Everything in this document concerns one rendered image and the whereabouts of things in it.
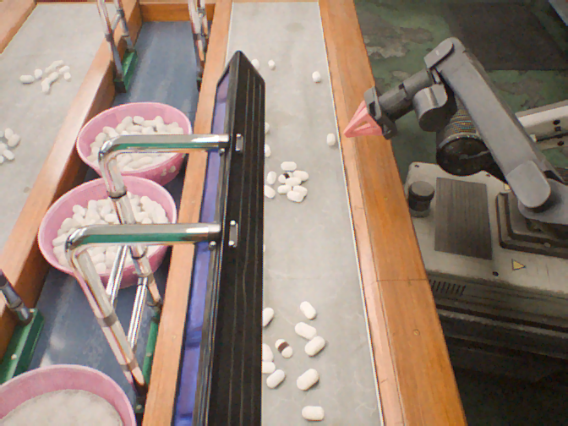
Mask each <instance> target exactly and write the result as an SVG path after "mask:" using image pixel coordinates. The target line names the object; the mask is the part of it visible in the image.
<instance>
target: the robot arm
mask: <svg viewBox="0 0 568 426"><path fill-rule="evenodd" d="M424 60H425V62H426V64H427V68H424V69H422V70H421V71H419V72H417V73H416V74H414V75H413V76H412V77H410V78H409V79H406V80H405V81H403V82H402V83H400V84H399V85H397V86H396V87H394V88H393V89H391V90H389V91H388V92H386V93H384V94H383V95H382V94H381V93H380V91H379V90H378V89H377V88H376V86H373V87H372V88H370V89H369V90H367V91H366V92H364V99H365V101H362V102H361V104H360V106H359V108H358V109H357V111H356V113H355V114H354V116H353V118H352V120H351V122H350V123H349V124H348V125H347V127H346V129H345V130H344V132H343V134H344V135H345V136H346V137H347V138H351V137H358V136H364V135H383V137H384V138H385V139H386V140H388V139H390V138H393V137H395V136H397V135H398V132H397V128H396V123H395V121H396V120H397V119H399V118H401V117H403V116H404V115H406V114H408V113H409V112H411V111H412V110H414V111H415V114H416V117H417V120H418V124H419V127H420V128H421V129H422V130H423V131H426V132H435V131H439V130H441V129H443V128H444V127H445V126H446V125H447V124H448V123H449V121H450V120H451V117H452V116H453V115H455V114H456V113H457V111H458V107H457V104H456V98H455V96H456V97H457V98H458V100H459V102H460V103H461V105H462V106H463V108H464V110H465V111H466V113H467V115H468V116H469V117H470V119H471V121H472V123H473V125H474V126H475V128H476V130H477V131H478V133H479V134H480V136H481V138H482V139H483V142H484V143H485V144H486V146H487V147H488V149H489V151H490V153H491V155H492V156H493V158H494V159H495V161H496V163H497V164H498V166H499V168H500V170H501V171H502V172H503V174H504V175H505V179H506V180H507V182H508V186H509V188H510V190H511V192H512V193H513V195H514V196H515V197H517V198H518V208H519V210H520V212H521V213H522V214H523V215H524V216H525V217H526V218H527V219H528V220H529V221H531V222H532V223H533V224H535V225H536V226H537V227H538V228H540V229H541V230H542V231H543V232H545V233H546V234H547V235H548V236H550V237H551V238H553V239H554V240H557V241H561V242H564V243H567V244H568V186H567V185H566V184H565V182H564V181H563V179H562V178H561V177H560V175H559V174H558V173H557V171H555V169H554V168H553V167H552V166H551V165H550V163H549V162H548V160H547V158H546V157H545V156H544V155H543V153H542V151H541V150H540V149H539V148H538V146H537V145H536V144H535V142H534V141H533V139H532V138H531V136H530V135H529V133H528V132H527V131H526V129H525V128H524V127H523V126H522V124H521V122H520V121H519V120H518V118H517V117H516V114H515V113H514V112H513V111H512V110H511V109H510V107H509V106H508V104H507V103H506V102H505V100H504V98H503V97H502V95H501V94H500V93H499V92H498V90H497V89H496V88H495V86H494V84H493V83H492V82H491V80H490V79H489V76H488V75H487V74H486V72H485V71H486V70H485V69H484V67H483V65H482V64H481V63H480V62H479V61H478V60H477V59H476V58H475V56H474V55H473V54H472V53H471V52H470V51H469V50H468V49H467V48H466V47H465V46H464V45H463V44H462V43H461V42H460V40H459V39H458V38H456V37H451V38H448V39H446V40H444V41H442V42H441V43H440V44H439V45H438V46H437V47H436V48H435V49H434V50H433V51H432V52H430V53H429V54H428V55H427V56H426V57H424ZM363 121H368V123H367V124H365V125H363V126H362V127H360V128H356V127H357V126H358V125H359V124H360V123H362V122H363ZM355 128H356V129H355Z"/></svg>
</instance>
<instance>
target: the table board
mask: <svg viewBox="0 0 568 426"><path fill-rule="evenodd" d="M319 1H320V0H237V1H232V2H233V3H283V2H319ZM37 4H96V2H60V3H37ZM139 5H140V9H141V13H142V17H143V21H190V17H189V11H188V1H149V2H139ZM215 5H216V1H205V13H206V20H207V21H211V20H213V16H214V11H215Z"/></svg>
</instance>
